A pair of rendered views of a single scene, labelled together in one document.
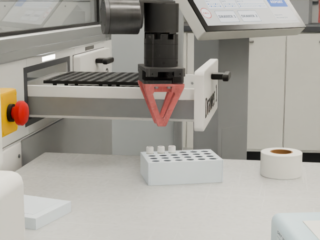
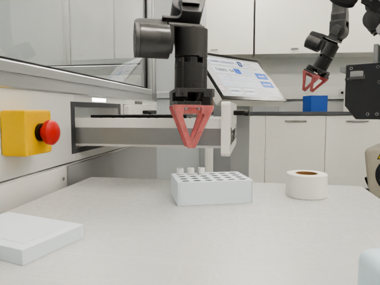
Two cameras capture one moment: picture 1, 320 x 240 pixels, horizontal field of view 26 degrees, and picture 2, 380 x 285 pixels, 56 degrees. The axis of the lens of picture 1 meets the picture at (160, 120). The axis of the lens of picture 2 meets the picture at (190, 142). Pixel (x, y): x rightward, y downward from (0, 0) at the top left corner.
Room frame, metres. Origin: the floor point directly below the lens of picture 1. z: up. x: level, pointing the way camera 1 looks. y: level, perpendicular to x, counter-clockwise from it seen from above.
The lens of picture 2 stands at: (0.52, 0.00, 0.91)
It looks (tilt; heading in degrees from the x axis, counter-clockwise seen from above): 5 degrees down; 0
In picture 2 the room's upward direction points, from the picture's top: straight up
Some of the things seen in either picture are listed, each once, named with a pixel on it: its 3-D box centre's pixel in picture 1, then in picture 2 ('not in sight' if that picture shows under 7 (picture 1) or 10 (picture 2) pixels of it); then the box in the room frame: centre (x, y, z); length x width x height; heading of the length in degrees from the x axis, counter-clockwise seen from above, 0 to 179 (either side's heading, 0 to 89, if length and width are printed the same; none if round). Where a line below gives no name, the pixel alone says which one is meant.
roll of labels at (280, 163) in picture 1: (281, 163); (306, 184); (1.15, -0.21, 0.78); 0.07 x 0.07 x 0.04
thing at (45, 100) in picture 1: (105, 94); (145, 129); (1.41, 0.11, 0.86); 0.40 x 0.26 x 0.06; 80
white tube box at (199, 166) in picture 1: (180, 166); (210, 187); (1.13, -0.03, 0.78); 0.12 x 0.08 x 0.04; 100
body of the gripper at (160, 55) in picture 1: (161, 55); (190, 80); (1.16, 0.00, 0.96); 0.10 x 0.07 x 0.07; 10
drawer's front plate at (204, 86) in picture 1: (207, 91); (229, 126); (1.38, -0.09, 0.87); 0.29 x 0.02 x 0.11; 170
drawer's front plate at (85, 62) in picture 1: (93, 73); (141, 121); (1.74, 0.17, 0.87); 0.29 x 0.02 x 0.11; 170
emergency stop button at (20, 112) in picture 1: (17, 113); (47, 132); (1.10, 0.23, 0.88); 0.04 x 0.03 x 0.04; 170
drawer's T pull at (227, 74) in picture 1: (220, 75); (241, 112); (1.37, -0.12, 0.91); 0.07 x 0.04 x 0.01; 170
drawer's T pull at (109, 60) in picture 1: (103, 60); (149, 112); (1.74, 0.14, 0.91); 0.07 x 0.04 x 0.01; 170
